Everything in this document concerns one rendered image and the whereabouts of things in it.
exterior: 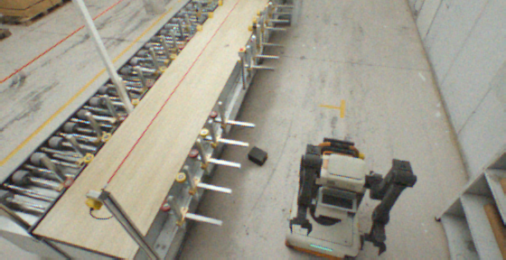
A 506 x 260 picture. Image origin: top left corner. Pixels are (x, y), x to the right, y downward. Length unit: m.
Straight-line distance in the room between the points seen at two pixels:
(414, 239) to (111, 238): 2.65
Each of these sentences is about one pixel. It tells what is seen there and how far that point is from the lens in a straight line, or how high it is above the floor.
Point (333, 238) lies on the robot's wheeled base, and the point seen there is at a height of 0.28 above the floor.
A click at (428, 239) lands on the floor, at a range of 3.35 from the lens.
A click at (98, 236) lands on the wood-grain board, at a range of 2.30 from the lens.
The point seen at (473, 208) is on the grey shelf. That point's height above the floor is 0.52.
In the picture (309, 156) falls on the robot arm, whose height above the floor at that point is 1.63.
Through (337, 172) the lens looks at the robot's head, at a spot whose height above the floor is 1.33.
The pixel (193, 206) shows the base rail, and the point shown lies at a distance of 2.39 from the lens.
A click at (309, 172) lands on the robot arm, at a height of 1.53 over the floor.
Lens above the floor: 2.75
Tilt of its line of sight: 45 degrees down
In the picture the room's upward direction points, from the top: 3 degrees counter-clockwise
